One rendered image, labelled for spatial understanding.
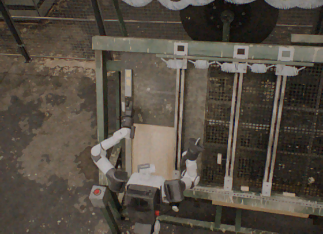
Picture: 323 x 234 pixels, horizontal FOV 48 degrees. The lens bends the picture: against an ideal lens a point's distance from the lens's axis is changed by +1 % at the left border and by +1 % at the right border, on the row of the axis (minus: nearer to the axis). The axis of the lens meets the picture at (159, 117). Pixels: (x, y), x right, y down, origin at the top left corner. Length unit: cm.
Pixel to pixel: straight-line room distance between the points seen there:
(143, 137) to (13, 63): 365
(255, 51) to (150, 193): 124
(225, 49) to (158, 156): 107
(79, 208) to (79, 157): 70
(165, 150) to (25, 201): 205
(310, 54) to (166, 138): 126
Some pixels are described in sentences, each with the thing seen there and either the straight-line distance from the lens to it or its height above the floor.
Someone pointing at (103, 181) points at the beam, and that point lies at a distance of 332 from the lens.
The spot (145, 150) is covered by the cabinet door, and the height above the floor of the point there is 110.
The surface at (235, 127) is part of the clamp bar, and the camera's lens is 284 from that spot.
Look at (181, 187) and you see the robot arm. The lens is 262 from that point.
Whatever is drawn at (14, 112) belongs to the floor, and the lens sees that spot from 545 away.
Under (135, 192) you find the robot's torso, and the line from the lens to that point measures 254.
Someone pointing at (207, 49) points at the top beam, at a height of 191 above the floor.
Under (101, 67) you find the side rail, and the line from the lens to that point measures 296.
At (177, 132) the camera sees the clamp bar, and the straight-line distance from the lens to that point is 293.
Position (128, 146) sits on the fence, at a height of 114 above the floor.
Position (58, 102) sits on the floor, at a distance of 530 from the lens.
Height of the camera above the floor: 362
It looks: 50 degrees down
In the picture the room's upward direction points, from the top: 8 degrees counter-clockwise
